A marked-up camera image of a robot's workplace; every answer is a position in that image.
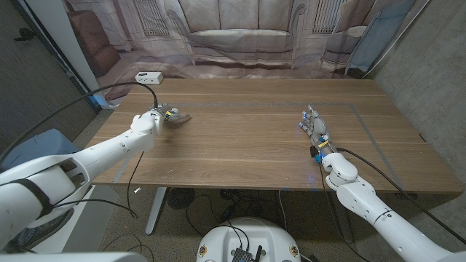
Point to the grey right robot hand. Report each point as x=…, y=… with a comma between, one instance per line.
x=318, y=131

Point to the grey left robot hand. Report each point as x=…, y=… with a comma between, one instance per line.
x=173, y=115

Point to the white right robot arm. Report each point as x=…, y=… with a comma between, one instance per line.
x=364, y=203

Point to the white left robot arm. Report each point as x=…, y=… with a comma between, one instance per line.
x=109, y=149

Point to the white power strip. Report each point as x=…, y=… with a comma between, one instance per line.
x=148, y=77

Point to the small silver connector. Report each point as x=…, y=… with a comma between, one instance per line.
x=137, y=189

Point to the black round fan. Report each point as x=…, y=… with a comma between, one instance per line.
x=181, y=197

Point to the grey table leg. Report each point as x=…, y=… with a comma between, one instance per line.
x=342, y=218

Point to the white table leg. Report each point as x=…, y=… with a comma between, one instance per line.
x=156, y=211

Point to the printed living room backdrop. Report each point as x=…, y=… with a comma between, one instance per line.
x=240, y=22

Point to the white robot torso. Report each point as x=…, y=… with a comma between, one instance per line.
x=251, y=233

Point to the blue grey plastic bin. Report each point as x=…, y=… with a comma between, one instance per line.
x=47, y=143

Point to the black module with antenna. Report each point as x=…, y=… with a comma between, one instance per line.
x=242, y=254

